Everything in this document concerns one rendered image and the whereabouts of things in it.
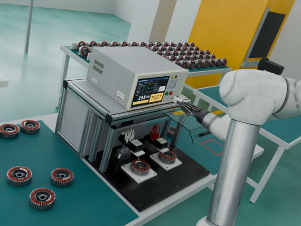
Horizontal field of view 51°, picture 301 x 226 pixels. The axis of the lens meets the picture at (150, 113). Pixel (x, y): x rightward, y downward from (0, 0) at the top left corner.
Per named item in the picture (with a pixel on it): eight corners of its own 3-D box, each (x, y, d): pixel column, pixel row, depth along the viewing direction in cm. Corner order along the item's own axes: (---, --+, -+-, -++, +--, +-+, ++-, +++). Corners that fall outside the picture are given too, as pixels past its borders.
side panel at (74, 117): (84, 157, 183) (95, 108, 169) (80, 158, 181) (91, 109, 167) (58, 132, 198) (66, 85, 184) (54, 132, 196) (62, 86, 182)
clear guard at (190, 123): (216, 136, 196) (219, 127, 193) (193, 144, 178) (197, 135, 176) (177, 110, 213) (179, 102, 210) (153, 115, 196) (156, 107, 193)
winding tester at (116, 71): (178, 100, 199) (189, 70, 190) (128, 110, 168) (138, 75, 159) (136, 74, 220) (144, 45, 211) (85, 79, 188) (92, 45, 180)
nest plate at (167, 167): (181, 164, 201) (182, 162, 200) (166, 171, 190) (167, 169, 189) (165, 150, 209) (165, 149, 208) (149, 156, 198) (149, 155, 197)
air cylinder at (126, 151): (130, 158, 191) (132, 150, 188) (120, 161, 185) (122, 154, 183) (124, 153, 194) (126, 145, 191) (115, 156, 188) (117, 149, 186)
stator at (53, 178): (45, 176, 160) (46, 171, 158) (64, 170, 168) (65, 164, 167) (58, 190, 154) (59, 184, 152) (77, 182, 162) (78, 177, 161)
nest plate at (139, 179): (156, 175, 183) (157, 173, 183) (138, 183, 172) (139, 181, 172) (139, 160, 191) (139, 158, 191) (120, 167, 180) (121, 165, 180)
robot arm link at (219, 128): (208, 136, 169) (224, 120, 174) (232, 152, 161) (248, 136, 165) (208, 124, 161) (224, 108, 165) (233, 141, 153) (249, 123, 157)
